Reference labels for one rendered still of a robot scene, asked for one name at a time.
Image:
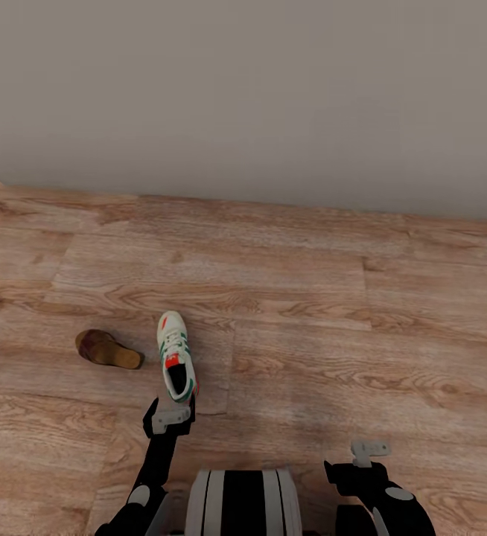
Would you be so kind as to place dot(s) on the sandal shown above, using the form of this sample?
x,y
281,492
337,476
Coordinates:
x,y
102,348

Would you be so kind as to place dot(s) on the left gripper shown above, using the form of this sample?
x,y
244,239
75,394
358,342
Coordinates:
x,y
166,442

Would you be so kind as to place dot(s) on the robot trunk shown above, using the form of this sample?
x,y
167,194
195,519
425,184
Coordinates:
x,y
243,503

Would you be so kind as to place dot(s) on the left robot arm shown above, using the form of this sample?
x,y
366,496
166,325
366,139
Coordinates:
x,y
147,506

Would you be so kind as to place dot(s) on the gym shoe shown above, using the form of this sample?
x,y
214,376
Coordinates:
x,y
177,368

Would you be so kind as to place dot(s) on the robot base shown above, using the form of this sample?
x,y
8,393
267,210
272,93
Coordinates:
x,y
352,520

